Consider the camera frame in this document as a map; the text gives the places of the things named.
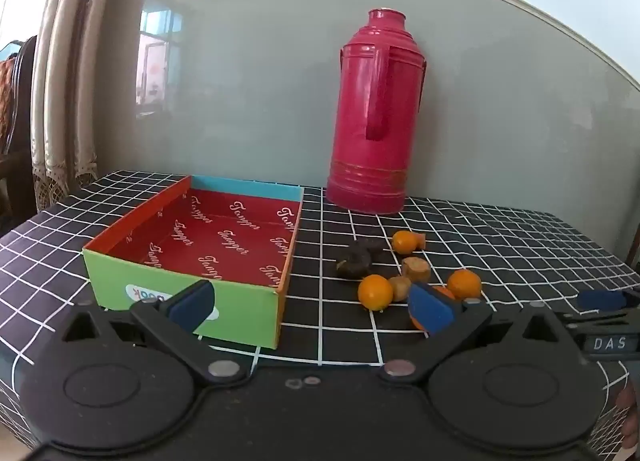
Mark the small brown kiwi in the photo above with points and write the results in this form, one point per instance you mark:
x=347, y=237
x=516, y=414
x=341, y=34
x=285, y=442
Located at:
x=400, y=288

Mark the dark brown dried fruit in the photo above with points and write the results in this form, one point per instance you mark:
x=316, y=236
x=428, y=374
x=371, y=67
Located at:
x=367, y=249
x=350, y=267

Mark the beige lace curtain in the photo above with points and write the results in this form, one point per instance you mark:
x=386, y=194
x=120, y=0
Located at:
x=65, y=91

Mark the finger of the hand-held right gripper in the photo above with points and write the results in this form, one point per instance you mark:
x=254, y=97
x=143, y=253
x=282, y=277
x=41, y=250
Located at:
x=600, y=300
x=600, y=320

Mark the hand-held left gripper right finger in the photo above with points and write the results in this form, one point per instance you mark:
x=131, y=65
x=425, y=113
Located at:
x=431, y=312

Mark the carrot chunk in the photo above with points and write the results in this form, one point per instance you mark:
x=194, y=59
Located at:
x=416, y=269

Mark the person's right hand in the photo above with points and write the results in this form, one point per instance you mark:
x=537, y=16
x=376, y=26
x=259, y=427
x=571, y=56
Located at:
x=631, y=411

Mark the dark wooden wicker chair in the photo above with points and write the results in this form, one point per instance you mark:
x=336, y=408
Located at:
x=17, y=106

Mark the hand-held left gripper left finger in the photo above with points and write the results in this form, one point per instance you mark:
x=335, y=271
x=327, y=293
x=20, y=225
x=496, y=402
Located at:
x=192, y=305

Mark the red thermos flask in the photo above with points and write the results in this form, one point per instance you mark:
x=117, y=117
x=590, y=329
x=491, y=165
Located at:
x=375, y=106

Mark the colourful cardboard box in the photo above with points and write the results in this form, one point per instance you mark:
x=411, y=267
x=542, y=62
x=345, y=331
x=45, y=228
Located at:
x=220, y=241

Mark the black checked tablecloth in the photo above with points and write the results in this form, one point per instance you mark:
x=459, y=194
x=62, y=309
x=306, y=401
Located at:
x=500, y=251

